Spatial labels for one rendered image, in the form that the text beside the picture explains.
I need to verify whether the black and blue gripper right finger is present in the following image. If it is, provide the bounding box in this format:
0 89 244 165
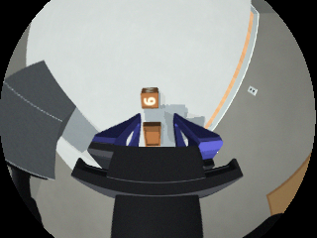
173 113 223 160

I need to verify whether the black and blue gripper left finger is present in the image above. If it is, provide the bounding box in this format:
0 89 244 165
91 113 142 147

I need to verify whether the brown wooden number cube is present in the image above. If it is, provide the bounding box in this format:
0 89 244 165
141 87 159 109

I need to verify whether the brown wooden tray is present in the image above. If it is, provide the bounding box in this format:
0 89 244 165
143 122 161 147

